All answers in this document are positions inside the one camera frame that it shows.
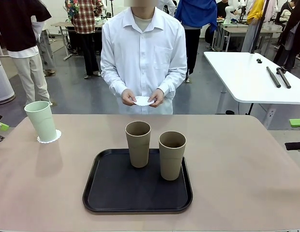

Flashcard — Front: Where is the person's left forearm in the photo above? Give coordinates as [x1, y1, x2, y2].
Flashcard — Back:
[158, 65, 188, 96]

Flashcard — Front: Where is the person in plaid shirt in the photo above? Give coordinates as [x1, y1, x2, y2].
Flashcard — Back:
[64, 0, 104, 80]

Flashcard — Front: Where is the person's right hand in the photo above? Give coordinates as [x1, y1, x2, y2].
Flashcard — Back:
[120, 88, 138, 106]

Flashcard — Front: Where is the person in black top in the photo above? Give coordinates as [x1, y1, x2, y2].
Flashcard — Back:
[0, 0, 53, 106]

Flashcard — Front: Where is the person in blue jacket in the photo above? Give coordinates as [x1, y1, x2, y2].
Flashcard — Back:
[174, 0, 218, 83]

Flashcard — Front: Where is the person's left hand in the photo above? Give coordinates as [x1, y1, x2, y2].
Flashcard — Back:
[147, 88, 165, 109]

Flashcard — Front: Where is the brown tall cup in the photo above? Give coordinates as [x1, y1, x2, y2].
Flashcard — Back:
[158, 130, 187, 181]
[125, 121, 151, 168]

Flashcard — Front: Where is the white scalloped paper coaster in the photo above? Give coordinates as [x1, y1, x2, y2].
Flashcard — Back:
[132, 96, 156, 107]
[37, 129, 62, 144]

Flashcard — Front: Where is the black rod with clamp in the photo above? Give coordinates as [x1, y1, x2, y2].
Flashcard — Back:
[275, 67, 291, 89]

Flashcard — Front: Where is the grey desk with equipment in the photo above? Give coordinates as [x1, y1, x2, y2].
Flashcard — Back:
[212, 20, 284, 53]

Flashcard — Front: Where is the black pole stand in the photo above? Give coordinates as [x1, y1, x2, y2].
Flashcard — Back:
[249, 0, 270, 54]

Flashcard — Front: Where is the pale green tall cup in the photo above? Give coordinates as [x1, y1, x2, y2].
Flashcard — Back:
[24, 101, 58, 142]

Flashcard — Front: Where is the figure in yellow top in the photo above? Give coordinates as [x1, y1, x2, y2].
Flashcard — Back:
[241, 0, 266, 53]

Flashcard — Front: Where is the person in dark coat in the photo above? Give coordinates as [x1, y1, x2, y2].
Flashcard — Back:
[273, 0, 300, 73]

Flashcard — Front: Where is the black plastic tray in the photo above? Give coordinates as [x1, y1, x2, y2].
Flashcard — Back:
[82, 148, 194, 213]

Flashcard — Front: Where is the person in beige jacket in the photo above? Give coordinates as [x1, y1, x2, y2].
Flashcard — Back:
[279, 1, 292, 25]

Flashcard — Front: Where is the person in white shirt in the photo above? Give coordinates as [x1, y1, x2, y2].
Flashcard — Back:
[100, 0, 188, 116]

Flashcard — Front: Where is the grey background desk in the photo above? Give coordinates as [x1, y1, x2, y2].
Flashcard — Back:
[51, 21, 105, 61]

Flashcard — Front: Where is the person in black shorts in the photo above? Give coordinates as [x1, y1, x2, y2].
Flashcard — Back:
[216, 0, 230, 20]

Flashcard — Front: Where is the black metal rod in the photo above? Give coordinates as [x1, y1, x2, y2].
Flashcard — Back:
[266, 66, 282, 88]

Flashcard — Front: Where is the person's right forearm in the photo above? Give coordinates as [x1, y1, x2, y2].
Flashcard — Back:
[101, 65, 131, 97]

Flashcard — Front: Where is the person in grey trousers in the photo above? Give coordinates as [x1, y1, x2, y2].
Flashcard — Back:
[31, 15, 56, 77]

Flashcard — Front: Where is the white cylindrical air purifier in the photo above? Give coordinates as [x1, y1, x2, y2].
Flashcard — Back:
[0, 52, 15, 105]

